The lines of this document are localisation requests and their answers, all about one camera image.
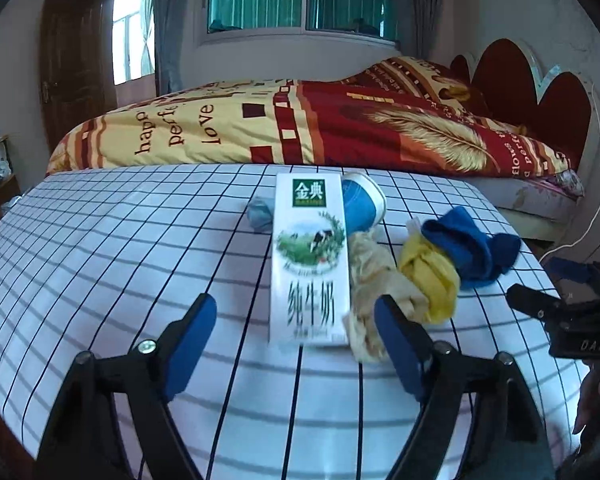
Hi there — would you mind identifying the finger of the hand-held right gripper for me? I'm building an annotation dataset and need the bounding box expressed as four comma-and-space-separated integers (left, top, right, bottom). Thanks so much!
505, 284, 567, 327
550, 257, 600, 288

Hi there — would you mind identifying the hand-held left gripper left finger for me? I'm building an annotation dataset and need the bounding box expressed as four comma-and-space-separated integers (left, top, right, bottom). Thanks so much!
35, 294, 218, 480

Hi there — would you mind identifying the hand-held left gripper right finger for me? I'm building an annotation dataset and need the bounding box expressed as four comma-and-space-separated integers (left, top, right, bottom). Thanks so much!
374, 294, 556, 480

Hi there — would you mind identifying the beige plastic bag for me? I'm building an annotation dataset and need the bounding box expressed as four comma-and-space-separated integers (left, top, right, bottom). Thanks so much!
342, 230, 428, 365

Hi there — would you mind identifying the yellow plastic bag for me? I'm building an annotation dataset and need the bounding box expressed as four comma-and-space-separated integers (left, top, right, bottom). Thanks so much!
397, 217, 462, 325

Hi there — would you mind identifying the dark blue cloth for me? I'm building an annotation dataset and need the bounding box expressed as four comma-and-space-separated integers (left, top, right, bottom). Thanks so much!
422, 206, 522, 291

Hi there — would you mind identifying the green white milk carton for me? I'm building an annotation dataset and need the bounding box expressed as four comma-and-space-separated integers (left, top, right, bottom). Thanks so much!
269, 172, 352, 347

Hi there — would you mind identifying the blue bowl white inside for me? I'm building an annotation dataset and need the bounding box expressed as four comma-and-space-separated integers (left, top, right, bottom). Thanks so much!
341, 172, 387, 233

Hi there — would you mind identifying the light blue cloth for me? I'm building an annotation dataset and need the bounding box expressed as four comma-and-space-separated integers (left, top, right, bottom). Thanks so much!
246, 197, 278, 233

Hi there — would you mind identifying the person's right hand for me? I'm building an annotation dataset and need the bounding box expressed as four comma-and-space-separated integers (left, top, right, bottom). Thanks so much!
572, 360, 600, 441

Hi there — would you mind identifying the grey bed mattress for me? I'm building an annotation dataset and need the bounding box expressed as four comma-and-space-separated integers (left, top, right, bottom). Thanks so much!
480, 175, 588, 241

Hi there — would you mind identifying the floral pillow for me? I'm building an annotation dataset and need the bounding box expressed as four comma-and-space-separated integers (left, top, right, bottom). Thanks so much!
525, 169, 586, 198

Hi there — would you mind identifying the white black checked tablecloth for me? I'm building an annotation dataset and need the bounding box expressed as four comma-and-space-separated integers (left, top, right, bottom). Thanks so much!
0, 162, 596, 480

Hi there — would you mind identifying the red white scalloped headboard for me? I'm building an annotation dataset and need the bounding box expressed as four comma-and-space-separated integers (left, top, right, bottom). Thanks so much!
449, 37, 600, 161

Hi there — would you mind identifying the bed with red yellow blanket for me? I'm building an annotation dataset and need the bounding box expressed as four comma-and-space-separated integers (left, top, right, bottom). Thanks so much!
45, 55, 576, 182

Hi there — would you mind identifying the wooden side cabinet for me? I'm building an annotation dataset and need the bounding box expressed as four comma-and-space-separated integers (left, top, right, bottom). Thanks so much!
0, 135, 23, 221

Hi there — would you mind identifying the grey curtain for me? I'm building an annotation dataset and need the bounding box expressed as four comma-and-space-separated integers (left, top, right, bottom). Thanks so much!
400, 0, 451, 68
152, 0, 186, 96

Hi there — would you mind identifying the brown wooden door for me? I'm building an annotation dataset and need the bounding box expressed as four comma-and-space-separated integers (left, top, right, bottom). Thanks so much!
40, 0, 118, 156

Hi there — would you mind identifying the small bright window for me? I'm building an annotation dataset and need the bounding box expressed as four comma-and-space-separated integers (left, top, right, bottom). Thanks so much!
111, 0, 156, 86

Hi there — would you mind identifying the white power cable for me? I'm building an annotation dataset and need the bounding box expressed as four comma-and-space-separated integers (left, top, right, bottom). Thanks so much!
537, 105, 600, 262

